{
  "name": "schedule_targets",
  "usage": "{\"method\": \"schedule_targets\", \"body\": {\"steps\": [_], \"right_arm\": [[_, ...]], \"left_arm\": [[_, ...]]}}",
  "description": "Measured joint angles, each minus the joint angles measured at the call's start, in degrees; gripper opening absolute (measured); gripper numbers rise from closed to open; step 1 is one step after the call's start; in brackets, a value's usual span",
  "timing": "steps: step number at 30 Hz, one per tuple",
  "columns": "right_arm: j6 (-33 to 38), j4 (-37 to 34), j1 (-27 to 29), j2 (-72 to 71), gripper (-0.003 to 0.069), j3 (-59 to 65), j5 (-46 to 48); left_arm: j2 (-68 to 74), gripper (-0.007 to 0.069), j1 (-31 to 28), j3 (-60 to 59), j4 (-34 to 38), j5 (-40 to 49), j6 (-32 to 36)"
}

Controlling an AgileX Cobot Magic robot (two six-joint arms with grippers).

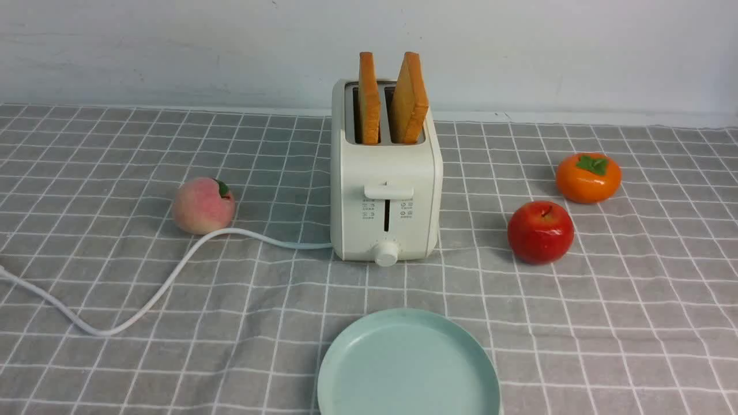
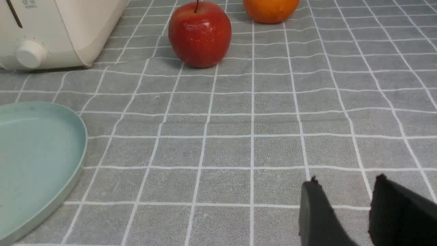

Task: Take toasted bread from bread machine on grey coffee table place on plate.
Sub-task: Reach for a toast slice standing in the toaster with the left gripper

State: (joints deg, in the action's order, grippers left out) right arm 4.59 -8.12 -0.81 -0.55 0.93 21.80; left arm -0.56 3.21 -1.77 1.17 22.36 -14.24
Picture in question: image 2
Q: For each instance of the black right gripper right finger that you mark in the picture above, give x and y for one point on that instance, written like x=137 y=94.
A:
x=400 y=217

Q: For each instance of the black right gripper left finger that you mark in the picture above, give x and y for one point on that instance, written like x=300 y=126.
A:
x=318 y=223

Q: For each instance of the white two-slot toaster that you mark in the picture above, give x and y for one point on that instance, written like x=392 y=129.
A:
x=51 y=34

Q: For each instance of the grey checked tablecloth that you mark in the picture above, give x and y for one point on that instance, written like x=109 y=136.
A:
x=343 y=90

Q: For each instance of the orange persimmon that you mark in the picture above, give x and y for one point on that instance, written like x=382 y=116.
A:
x=270 y=11

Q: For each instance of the red apple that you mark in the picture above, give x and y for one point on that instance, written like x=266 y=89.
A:
x=200 y=33

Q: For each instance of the light green round plate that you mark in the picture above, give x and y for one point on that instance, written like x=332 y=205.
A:
x=42 y=147

